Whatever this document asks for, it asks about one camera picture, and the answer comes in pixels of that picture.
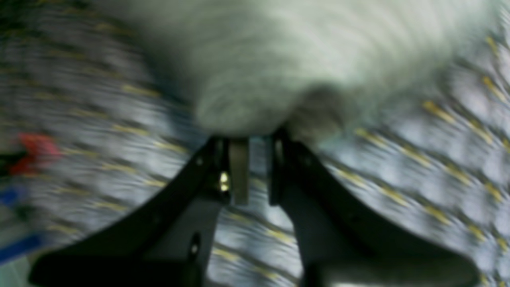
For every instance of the red table clamp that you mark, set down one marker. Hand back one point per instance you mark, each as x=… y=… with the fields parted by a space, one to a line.
x=37 y=152

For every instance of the fan-patterned table cloth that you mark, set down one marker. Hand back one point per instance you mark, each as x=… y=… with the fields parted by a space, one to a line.
x=434 y=162

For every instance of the light grey T-shirt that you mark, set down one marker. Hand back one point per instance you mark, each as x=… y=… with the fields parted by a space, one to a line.
x=316 y=67

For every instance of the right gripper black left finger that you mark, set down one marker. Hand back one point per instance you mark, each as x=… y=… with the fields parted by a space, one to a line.
x=166 y=242

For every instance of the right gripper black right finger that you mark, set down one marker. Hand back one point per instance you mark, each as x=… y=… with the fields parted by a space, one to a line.
x=344 y=243

